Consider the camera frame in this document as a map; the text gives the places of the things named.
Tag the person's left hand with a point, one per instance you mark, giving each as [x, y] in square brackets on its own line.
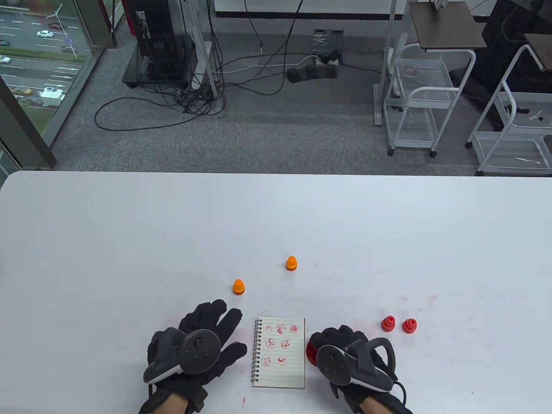
[207, 317]

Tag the person's right hand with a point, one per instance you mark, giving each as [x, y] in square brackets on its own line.
[340, 336]

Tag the red ink pad tin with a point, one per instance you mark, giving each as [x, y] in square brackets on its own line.
[309, 353]

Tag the orange reward stamp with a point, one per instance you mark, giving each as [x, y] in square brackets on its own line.
[238, 287]
[291, 264]

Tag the red reward stamp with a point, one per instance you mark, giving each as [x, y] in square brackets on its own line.
[388, 323]
[409, 326]

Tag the spiral lined notebook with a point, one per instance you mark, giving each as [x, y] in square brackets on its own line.
[280, 371]

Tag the person's left forearm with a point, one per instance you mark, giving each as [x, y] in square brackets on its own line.
[168, 405]

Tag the person's right forearm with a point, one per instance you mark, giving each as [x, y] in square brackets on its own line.
[379, 407]

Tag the white plastic strip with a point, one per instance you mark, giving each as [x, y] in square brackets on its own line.
[528, 161]

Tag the black foot pedal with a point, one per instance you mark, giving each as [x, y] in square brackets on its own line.
[310, 73]

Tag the clear round dish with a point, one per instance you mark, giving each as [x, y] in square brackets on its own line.
[409, 71]

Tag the black computer tower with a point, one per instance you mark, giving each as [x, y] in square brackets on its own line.
[157, 39]

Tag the black tool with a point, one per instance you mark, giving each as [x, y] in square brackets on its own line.
[515, 108]

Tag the small white plastic piece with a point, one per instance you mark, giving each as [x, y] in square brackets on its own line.
[536, 116]

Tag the large glass window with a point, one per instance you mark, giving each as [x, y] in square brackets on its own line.
[39, 64]

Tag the brown side table top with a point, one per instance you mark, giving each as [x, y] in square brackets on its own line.
[541, 49]
[448, 26]

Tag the aluminium frame post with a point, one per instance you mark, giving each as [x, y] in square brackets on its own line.
[217, 108]
[378, 108]

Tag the silver metal bracket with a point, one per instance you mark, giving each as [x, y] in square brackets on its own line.
[440, 3]

